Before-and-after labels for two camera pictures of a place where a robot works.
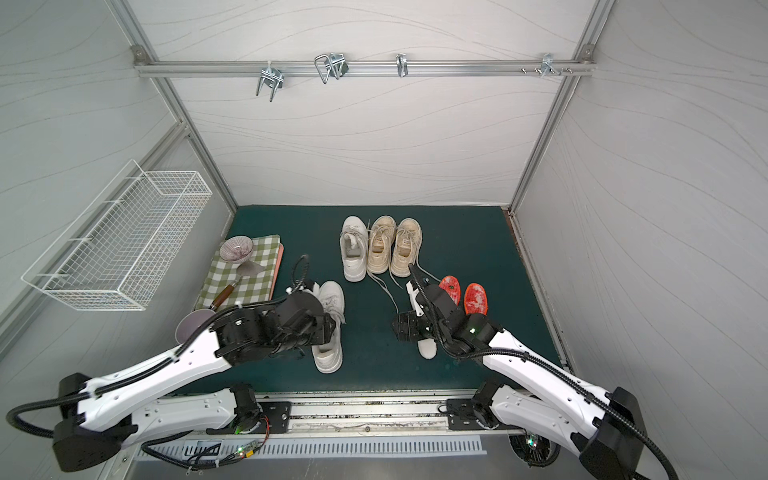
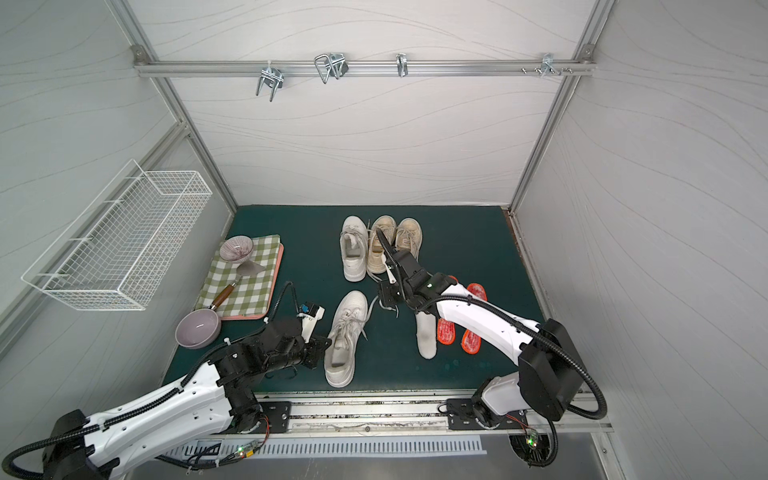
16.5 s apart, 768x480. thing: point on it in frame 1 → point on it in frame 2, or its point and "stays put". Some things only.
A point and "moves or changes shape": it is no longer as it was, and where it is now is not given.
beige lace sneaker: (382, 236) stays put
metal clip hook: (402, 66) stays put
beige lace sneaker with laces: (405, 248) stays put
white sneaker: (328, 358) moves or changes shape
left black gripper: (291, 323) → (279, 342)
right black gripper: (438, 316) → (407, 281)
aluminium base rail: (372, 415) stays put
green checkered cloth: (258, 276) stays put
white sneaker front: (354, 244) stays put
